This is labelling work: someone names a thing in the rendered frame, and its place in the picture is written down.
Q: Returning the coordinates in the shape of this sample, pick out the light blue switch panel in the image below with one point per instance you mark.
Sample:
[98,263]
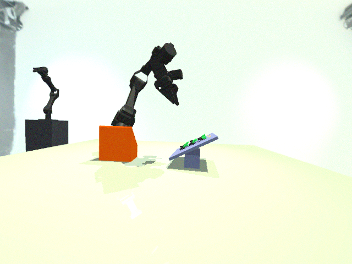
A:
[191,151]

